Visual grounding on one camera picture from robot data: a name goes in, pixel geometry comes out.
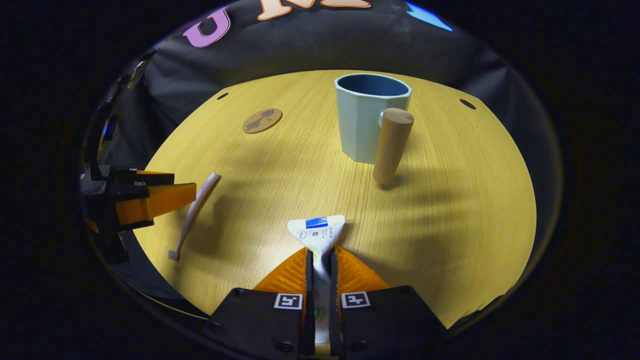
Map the wooden desktop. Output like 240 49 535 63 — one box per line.
132 69 538 330

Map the white toothpaste tube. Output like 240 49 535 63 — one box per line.
287 214 346 347

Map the pale pink toothbrush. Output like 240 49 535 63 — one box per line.
167 172 222 262

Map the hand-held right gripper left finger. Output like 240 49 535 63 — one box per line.
202 247 317 360

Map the round brown coaster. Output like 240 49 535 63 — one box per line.
242 107 284 135

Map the blue cup with wooden handle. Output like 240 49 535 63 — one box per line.
334 73 415 186

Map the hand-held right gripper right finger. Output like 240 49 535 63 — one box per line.
327 244 447 360

